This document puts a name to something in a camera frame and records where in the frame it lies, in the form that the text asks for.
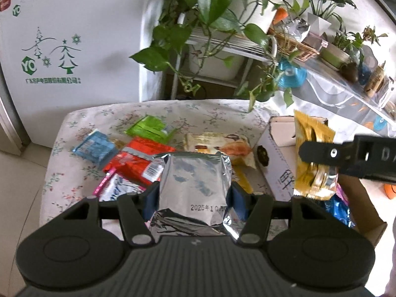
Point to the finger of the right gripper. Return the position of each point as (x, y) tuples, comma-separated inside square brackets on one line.
[(326, 153)]

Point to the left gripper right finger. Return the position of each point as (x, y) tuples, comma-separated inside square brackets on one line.
[(255, 211)]

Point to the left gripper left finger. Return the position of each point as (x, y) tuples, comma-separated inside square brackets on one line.
[(135, 211)]

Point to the purple snack bag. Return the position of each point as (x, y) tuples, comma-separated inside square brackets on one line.
[(341, 195)]

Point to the golden yellow snack pack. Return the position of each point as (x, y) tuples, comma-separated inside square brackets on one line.
[(314, 179)]

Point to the pink white snack bag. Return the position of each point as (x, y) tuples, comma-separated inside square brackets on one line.
[(114, 185)]

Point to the dark blue foil snack bag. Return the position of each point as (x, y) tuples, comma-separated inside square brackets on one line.
[(339, 210)]

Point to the yellow waffle snack pack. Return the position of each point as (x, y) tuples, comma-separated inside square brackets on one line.
[(240, 176)]

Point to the cardboard milk box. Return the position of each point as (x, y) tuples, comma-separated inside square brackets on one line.
[(276, 154)]

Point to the orange red snack bag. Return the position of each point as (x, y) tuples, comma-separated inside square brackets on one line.
[(139, 161)]

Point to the silver foil snack bag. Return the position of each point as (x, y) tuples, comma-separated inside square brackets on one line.
[(193, 197)]

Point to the cream bread snack bag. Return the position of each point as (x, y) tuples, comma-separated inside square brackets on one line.
[(236, 147)]

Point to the light blue cookie pack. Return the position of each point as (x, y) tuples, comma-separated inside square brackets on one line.
[(98, 148)]

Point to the green snack pack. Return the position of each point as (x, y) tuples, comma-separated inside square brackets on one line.
[(152, 128)]

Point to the glass top side table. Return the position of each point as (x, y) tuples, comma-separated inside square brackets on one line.
[(324, 87)]

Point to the tan cylindrical jar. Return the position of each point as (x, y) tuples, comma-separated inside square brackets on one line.
[(375, 80)]

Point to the brown round pot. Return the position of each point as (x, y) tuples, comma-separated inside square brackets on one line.
[(350, 72)]

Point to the floral tablecloth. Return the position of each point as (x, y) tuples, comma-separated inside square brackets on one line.
[(70, 178)]

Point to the blue tape dispenser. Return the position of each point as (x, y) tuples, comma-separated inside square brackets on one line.
[(292, 76)]

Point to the green bowl planter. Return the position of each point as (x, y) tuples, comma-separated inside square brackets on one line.
[(334, 56)]

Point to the wicker basket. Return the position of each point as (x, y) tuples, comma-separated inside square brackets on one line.
[(288, 45)]

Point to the white square planter pot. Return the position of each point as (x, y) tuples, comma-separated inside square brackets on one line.
[(223, 65)]

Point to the white plant stand shelf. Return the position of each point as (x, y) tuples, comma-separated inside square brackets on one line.
[(237, 45)]

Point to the pothos plant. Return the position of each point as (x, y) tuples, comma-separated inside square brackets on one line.
[(219, 20)]

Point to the white refrigerator with logo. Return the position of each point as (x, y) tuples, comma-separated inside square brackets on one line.
[(58, 56)]

